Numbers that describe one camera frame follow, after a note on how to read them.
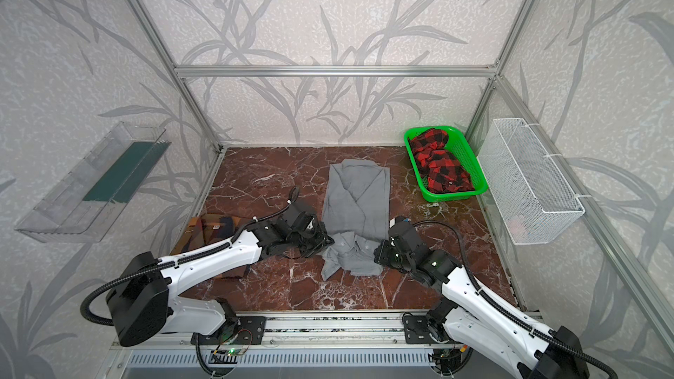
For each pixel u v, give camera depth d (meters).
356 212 0.97
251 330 0.73
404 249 0.61
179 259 0.46
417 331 0.74
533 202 0.61
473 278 0.50
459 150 1.14
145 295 0.41
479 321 0.53
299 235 0.67
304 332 0.75
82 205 0.63
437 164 1.06
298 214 0.62
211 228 0.91
